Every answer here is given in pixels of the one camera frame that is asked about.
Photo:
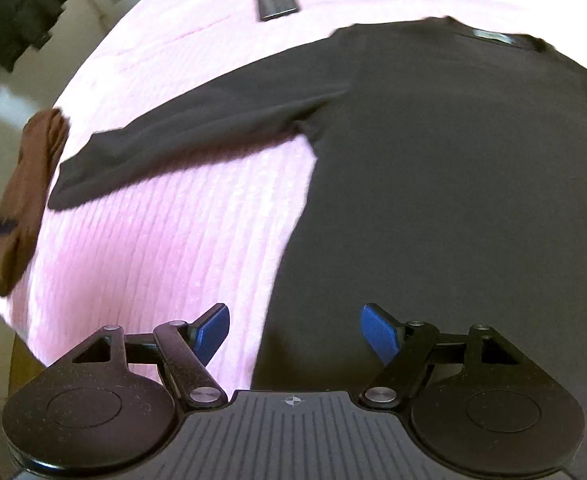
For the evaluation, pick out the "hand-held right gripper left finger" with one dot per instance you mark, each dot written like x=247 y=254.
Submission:
x=212 y=331

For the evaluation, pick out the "brown cloth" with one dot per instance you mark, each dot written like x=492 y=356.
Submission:
x=28 y=195

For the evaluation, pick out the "pink blanket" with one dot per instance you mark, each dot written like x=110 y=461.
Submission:
x=173 y=85

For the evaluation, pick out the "black phone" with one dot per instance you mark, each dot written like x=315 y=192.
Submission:
x=276 y=1

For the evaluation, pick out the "black long-sleeve shirt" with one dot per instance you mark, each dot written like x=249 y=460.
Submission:
x=423 y=160

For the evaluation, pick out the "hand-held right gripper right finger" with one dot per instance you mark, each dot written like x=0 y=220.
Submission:
x=377 y=332

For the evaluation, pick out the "dark hanging clothes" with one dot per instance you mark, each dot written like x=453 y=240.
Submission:
x=18 y=5

